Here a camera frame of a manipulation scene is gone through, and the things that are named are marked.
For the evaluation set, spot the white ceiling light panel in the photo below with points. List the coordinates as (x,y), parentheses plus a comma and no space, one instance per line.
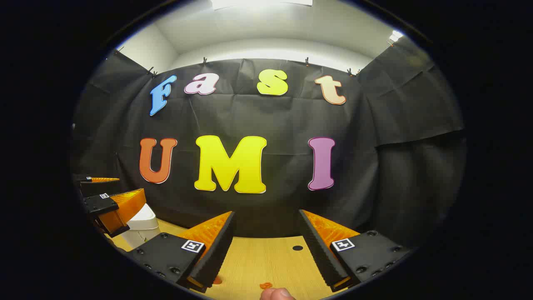
(258,3)

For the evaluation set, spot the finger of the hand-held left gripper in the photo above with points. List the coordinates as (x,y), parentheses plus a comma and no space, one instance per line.
(100,187)
(100,205)

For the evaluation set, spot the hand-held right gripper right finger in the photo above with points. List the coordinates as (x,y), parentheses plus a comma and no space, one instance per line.
(318,250)

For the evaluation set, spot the black backdrop cloth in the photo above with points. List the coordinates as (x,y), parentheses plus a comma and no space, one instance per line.
(270,121)

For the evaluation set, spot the orange paper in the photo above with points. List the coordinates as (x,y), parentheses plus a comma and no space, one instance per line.
(265,285)

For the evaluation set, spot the white desktop garbage bin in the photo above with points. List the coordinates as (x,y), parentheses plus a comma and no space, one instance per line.
(143,221)

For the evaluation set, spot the wooden desktop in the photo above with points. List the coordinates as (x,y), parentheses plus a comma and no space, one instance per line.
(270,262)

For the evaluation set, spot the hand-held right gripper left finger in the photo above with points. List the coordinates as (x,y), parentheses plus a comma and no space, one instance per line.
(216,250)

